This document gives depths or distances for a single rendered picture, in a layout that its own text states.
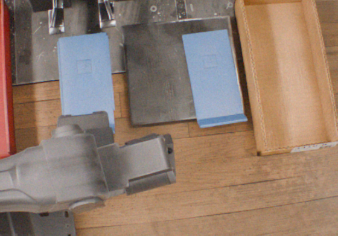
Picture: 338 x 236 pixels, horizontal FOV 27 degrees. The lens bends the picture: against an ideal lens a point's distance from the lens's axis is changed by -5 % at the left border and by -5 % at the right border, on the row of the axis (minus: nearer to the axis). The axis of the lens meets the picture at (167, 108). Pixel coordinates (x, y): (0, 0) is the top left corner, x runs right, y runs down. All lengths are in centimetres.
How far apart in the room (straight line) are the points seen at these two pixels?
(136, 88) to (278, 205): 28
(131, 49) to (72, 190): 44
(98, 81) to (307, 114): 33
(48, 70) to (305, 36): 41
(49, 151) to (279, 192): 47
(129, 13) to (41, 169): 49
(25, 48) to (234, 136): 36
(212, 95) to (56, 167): 42
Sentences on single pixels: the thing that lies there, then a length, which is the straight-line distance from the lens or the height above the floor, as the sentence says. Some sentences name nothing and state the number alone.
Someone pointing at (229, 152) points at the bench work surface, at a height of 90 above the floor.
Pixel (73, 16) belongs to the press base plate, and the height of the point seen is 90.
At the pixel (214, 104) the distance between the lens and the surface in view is 110.
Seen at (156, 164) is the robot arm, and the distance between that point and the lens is 79.
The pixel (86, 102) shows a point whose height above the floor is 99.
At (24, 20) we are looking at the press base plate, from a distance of 119.
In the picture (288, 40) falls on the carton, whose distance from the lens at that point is 117.
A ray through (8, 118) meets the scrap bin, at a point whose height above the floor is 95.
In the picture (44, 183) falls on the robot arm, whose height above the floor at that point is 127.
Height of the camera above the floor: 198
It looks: 75 degrees down
